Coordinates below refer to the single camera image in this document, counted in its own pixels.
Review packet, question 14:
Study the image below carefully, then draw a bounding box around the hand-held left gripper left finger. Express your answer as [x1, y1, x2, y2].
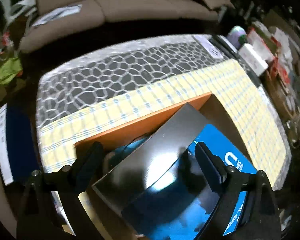
[16, 141, 104, 240]

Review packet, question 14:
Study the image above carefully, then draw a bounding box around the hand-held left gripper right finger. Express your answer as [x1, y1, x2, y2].
[194, 142, 282, 240]

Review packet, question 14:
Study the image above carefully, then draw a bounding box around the blue printed silver box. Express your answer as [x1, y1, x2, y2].
[91, 102, 258, 240]

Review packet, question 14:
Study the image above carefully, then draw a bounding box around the orange cardboard box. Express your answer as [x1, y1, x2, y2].
[74, 92, 259, 240]

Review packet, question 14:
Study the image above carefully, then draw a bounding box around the blue and white board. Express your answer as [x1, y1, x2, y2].
[0, 104, 40, 185]

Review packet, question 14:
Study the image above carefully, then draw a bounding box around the yellow checked tablecloth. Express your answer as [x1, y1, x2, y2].
[37, 59, 289, 205]

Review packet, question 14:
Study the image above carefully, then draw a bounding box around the white tissue box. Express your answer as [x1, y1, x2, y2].
[237, 43, 269, 77]

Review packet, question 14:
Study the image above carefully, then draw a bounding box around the pale flat pad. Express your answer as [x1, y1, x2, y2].
[194, 35, 224, 60]

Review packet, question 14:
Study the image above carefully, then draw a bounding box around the green cloth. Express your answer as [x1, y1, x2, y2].
[0, 57, 23, 84]

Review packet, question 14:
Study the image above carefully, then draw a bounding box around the black remote control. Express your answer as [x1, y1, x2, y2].
[211, 35, 238, 55]

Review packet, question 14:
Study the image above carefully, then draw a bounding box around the purple and green round container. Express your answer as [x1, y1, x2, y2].
[226, 26, 248, 49]

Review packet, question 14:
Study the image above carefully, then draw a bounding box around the white paper sheet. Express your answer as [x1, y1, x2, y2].
[32, 4, 83, 28]

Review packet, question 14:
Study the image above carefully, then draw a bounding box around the brown sofa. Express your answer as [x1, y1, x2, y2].
[19, 0, 235, 53]

